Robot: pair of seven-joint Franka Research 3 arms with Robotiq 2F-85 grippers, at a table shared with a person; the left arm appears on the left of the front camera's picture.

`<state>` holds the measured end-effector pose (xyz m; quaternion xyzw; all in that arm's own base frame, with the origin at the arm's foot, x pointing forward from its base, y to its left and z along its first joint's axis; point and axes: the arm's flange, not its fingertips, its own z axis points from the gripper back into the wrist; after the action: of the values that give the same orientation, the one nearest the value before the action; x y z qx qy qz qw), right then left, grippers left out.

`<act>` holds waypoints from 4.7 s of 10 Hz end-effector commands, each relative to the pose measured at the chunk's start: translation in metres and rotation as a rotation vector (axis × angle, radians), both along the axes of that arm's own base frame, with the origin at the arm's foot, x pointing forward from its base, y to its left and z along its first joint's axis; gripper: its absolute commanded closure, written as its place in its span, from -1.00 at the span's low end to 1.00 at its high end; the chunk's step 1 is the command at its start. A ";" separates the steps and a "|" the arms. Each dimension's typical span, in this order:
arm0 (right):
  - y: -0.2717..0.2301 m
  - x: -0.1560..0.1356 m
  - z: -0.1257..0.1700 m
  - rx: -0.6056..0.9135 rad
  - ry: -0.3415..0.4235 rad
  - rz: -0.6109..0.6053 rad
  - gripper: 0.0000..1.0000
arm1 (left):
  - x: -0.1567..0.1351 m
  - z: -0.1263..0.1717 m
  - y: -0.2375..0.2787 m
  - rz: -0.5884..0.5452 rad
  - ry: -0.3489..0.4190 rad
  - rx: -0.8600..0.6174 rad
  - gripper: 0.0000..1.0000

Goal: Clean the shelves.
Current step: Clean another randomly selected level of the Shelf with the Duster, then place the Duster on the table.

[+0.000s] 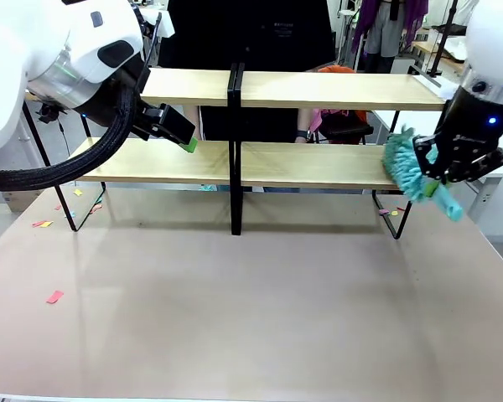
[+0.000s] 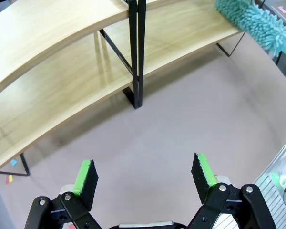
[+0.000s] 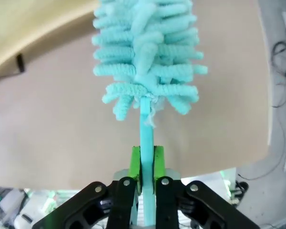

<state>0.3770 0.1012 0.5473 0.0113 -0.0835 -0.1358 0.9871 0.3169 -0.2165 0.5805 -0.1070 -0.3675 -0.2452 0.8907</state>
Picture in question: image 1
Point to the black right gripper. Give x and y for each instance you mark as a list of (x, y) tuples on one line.
[(473, 121)]

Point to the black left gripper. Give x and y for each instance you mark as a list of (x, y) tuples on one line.
[(105, 104)]

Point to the teal chenille duster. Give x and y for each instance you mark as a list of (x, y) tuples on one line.
[(404, 165)]

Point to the orange paper scrap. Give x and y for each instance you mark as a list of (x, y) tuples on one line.
[(96, 206)]

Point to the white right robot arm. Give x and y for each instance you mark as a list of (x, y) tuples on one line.
[(492, 33)]

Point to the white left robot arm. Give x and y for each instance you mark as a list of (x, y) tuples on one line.
[(29, 46)]

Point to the person's left forearm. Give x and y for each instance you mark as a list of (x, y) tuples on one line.
[(304, 119)]

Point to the two-tier wooden shelf rack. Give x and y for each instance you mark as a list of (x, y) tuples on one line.
[(180, 86)]

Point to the white side table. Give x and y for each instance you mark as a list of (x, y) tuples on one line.
[(385, 123)]

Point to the black chair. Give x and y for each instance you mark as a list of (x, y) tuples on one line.
[(345, 133)]

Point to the wooden background table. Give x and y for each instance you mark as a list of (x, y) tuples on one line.
[(427, 49)]

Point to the orange bag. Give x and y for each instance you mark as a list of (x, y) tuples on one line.
[(343, 115)]

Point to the person in black shirt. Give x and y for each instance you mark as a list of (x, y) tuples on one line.
[(247, 33)]

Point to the black wrist watch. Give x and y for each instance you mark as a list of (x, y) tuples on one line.
[(302, 135)]

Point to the black stand pole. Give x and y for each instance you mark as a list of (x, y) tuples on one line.
[(442, 37)]

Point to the grey hanging garment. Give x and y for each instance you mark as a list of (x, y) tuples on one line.
[(385, 35)]

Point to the purple hanging garment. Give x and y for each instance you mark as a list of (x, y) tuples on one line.
[(411, 17)]

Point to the cardboard box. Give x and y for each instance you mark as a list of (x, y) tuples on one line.
[(23, 200)]

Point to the wooden shelf unit black frame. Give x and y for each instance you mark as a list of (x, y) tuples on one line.
[(327, 90)]

